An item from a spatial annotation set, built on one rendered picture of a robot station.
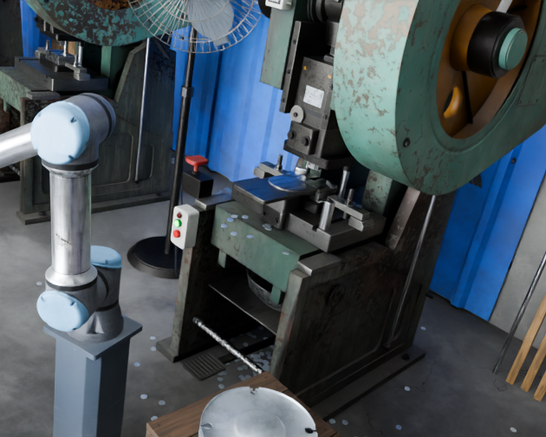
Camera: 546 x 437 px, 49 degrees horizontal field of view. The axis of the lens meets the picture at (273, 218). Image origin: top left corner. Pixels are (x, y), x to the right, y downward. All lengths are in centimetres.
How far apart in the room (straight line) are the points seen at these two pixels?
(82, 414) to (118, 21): 181
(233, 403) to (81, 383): 41
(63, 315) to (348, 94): 83
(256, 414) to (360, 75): 86
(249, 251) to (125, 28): 141
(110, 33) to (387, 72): 182
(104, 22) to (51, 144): 166
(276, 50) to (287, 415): 107
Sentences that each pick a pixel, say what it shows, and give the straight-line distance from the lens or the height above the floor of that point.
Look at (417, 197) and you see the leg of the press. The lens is 209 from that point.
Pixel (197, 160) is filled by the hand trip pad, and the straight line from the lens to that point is 206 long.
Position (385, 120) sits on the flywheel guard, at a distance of 139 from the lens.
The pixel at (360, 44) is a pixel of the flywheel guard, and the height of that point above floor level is 130.
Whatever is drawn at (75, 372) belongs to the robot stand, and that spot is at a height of 35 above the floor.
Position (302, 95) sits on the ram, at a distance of 192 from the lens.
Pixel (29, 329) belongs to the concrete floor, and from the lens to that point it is 249.
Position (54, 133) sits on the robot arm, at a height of 104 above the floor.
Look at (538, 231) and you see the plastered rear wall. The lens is 293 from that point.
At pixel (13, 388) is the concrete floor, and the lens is 223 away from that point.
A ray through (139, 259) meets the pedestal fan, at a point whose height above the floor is 3.
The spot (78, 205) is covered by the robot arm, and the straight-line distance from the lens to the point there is 137.
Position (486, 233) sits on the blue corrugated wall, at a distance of 297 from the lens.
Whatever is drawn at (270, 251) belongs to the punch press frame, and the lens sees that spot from 188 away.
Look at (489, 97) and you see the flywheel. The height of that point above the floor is 116.
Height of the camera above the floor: 145
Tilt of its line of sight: 24 degrees down
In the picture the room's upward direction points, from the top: 11 degrees clockwise
